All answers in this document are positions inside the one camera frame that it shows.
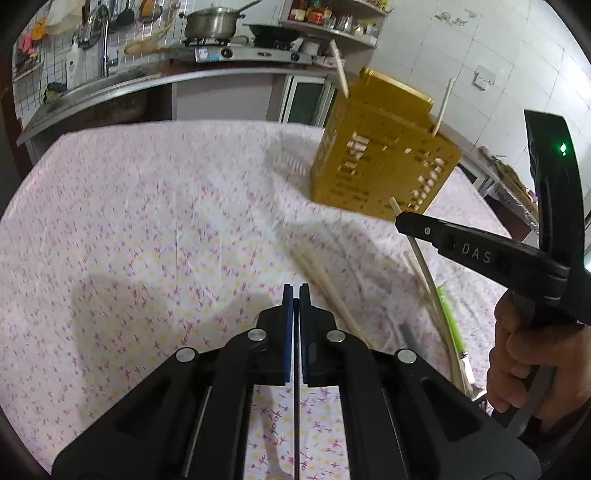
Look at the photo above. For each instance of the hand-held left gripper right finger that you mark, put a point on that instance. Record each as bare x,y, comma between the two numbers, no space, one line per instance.
304,350

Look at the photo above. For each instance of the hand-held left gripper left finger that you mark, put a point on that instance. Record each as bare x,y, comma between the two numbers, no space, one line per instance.
288,323

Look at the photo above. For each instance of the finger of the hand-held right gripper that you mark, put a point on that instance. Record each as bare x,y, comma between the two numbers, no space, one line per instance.
422,228

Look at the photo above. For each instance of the wooden chopstick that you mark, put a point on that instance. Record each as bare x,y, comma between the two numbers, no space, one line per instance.
422,267
332,295
443,106
318,295
339,69
418,286

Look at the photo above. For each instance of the golden perforated utensil holder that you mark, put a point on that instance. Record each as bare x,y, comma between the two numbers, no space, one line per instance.
369,152

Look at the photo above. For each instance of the person's right hand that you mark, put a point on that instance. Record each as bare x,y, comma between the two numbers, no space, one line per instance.
521,355

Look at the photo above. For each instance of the floral tablecloth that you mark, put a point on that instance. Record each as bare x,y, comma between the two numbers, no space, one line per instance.
161,230

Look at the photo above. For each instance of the glass cabinet door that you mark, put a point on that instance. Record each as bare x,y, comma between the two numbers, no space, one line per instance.
307,99

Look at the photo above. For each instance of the black wok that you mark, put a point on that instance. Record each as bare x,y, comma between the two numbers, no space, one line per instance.
274,31

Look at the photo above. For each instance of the gas stove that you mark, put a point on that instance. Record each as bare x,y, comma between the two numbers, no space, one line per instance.
240,53

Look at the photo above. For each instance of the steel cooking pot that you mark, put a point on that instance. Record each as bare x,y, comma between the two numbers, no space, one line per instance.
210,23

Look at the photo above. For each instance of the steel sink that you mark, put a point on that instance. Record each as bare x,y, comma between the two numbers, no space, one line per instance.
101,85

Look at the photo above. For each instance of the steel kitchen faucet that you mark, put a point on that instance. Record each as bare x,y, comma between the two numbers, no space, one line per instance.
105,41

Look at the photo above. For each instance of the white hanging cloth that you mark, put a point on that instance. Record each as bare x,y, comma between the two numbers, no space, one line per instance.
64,16

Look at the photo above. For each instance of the corner wall shelf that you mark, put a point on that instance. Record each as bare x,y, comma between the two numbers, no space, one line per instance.
332,27

